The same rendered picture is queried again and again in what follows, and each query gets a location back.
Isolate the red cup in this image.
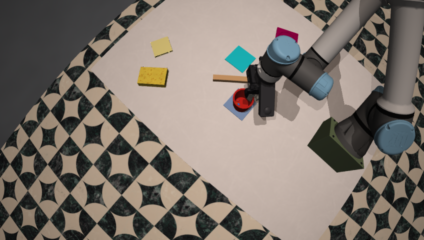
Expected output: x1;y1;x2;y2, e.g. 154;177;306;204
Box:
233;88;254;112

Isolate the pale yellow square pad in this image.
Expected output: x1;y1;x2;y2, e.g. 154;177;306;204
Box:
151;36;173;58

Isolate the yellow sponge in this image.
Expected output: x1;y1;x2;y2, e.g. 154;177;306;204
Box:
137;67;169;88

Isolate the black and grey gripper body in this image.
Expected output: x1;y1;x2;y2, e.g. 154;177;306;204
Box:
246;64;276;95

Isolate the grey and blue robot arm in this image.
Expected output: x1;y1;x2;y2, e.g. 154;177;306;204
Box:
257;0;424;159

